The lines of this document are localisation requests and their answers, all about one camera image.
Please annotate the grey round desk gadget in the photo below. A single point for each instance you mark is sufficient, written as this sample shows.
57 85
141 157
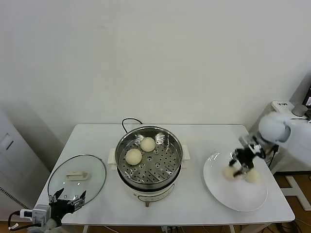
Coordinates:
298 110

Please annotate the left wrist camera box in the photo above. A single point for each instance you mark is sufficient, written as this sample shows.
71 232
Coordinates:
39 212

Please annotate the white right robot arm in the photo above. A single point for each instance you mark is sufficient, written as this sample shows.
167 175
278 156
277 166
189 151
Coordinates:
274 128

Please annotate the white table leg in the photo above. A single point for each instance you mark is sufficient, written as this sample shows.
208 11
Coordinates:
232 229
85 229

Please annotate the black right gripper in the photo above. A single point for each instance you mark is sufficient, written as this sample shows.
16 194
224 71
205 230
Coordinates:
246 156

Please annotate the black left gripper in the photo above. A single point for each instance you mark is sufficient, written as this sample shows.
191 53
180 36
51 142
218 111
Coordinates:
62 208

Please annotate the grey laptop with dark screen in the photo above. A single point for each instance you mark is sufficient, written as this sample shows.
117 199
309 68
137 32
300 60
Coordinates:
302 87

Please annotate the white round plate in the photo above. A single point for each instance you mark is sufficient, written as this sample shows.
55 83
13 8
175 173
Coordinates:
233 194

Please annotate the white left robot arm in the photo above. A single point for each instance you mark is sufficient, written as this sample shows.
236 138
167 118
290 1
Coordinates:
48 225

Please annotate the white cabinet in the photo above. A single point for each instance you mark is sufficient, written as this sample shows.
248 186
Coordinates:
14 157

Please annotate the perforated stainless steel steamer basket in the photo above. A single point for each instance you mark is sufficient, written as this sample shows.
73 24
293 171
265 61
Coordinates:
160 170

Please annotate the white steamed baozi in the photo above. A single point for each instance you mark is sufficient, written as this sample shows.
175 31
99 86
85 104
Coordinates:
253 177
133 156
228 173
148 144

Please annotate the white side desk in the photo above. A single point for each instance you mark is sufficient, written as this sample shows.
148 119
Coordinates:
296 190

